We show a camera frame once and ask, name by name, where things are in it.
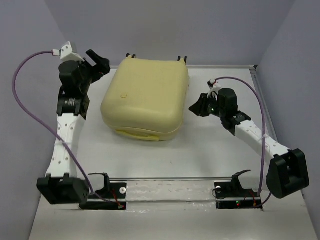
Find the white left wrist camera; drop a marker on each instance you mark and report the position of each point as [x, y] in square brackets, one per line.
[68, 52]

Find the yellow hard-shell suitcase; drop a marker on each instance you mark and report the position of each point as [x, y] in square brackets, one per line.
[146, 98]

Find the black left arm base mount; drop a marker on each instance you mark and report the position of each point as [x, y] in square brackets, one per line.
[113, 199]

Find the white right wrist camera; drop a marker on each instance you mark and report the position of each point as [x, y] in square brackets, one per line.
[214, 87]

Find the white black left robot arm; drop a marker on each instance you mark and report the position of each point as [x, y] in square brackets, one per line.
[61, 183]

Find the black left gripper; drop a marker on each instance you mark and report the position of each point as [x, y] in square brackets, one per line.
[103, 64]

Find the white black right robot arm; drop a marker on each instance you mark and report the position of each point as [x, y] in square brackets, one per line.
[287, 168]

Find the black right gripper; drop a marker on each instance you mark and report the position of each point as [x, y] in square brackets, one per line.
[199, 107]

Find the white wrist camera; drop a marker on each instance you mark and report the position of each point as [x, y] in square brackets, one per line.
[68, 52]
[214, 87]

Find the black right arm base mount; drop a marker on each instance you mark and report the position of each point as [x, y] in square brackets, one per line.
[227, 198]

